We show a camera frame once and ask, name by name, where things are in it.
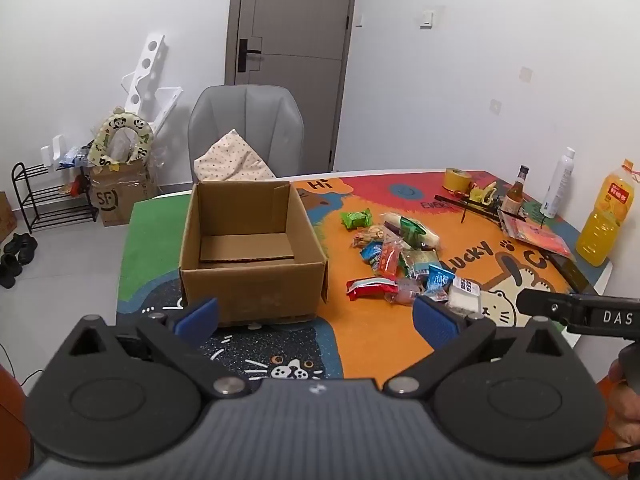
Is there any brown glass bottle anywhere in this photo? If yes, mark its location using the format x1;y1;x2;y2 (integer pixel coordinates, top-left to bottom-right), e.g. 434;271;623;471
500;165;530;216

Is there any clear green snack packet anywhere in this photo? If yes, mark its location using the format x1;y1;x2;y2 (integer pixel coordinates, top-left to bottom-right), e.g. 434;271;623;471
400;249;441;278

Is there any black cable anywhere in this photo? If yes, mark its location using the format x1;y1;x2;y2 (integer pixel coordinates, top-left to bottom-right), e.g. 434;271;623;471
7;345;46;387

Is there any black shoe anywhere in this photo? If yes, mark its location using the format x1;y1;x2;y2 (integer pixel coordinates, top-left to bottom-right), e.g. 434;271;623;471
4;232;38;266
0;254;23;289

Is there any red snack packet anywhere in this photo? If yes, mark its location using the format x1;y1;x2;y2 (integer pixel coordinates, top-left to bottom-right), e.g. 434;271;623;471
346;276;399;302

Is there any pile of plastic bags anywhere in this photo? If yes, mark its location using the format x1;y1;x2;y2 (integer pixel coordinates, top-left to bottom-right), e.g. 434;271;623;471
57;145;93;168

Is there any black shoe rack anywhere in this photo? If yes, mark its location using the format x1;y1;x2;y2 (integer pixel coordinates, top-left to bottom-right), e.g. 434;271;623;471
11;161;99;233

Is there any orange juice bottle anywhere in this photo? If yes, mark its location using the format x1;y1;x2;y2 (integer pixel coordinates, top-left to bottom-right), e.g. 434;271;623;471
575;159;636;267

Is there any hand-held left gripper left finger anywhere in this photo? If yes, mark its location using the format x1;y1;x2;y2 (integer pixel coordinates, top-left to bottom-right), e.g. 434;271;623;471
49;297;252;402

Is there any grey door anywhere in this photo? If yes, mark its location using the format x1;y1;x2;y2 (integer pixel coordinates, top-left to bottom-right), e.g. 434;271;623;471
225;0;360;173

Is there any white spray bottle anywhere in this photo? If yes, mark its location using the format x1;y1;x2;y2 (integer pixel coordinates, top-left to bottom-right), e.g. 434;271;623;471
540;147;577;219

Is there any orange snack packet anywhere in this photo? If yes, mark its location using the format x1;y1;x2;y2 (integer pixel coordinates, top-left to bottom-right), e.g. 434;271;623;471
376;240;403;281

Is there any white plastic rack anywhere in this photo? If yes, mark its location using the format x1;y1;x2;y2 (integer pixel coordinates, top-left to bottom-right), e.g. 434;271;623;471
120;34;183;136

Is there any small pink snack packet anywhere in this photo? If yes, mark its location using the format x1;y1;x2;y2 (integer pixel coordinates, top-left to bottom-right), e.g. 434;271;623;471
385;280;426;306

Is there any black door handle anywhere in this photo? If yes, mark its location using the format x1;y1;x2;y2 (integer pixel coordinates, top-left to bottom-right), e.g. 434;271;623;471
237;38;263;73

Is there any yellow clip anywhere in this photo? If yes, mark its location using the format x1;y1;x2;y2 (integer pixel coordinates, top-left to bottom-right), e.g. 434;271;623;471
467;182;498;206

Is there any yellow tape roll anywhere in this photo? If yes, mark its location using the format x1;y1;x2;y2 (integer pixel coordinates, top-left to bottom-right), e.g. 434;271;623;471
444;167;471;193

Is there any grey chair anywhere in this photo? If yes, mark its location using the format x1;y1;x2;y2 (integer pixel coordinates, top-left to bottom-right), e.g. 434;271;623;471
187;85;305;184

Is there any person's right hand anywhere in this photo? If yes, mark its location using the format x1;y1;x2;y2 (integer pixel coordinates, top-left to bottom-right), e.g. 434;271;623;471
607;360;640;465

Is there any brown biscuit packet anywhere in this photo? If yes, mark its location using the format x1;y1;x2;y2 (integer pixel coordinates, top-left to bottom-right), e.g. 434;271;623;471
350;226;388;250

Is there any long white bread packet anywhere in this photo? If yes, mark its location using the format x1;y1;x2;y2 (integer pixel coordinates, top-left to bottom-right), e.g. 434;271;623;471
382;212;443;251

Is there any polka-dot cushion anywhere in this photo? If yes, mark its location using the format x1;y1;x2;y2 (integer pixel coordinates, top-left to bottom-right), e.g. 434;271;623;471
193;129;277;184

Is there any white snack packet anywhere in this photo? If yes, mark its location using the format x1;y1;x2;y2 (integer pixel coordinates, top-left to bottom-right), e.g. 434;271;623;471
446;276;483;318

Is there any panda-print ring cushion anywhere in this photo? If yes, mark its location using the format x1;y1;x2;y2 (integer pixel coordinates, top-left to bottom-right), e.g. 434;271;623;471
90;106;155;173

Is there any blue snack packet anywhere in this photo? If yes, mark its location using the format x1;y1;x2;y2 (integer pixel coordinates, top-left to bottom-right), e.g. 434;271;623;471
360;241;385;267
424;265;457;303

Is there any colourful cartoon table mat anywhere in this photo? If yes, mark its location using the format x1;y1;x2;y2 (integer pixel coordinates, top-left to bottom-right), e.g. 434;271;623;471
116;169;608;381

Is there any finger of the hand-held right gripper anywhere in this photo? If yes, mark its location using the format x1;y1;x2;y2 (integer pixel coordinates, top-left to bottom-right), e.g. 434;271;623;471
516;287;577;326

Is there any printed cardboard box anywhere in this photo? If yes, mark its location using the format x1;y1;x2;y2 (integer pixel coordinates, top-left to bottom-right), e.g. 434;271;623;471
90;160;158;227

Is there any dark green snack packet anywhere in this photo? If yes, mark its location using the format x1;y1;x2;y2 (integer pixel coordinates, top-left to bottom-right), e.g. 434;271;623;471
400;219;428;248

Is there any black stick tool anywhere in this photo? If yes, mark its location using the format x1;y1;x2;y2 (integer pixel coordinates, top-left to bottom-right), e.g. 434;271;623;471
434;194;501;222

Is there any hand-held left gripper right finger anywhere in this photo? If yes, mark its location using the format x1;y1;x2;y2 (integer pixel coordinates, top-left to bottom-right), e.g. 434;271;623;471
384;295;582;402

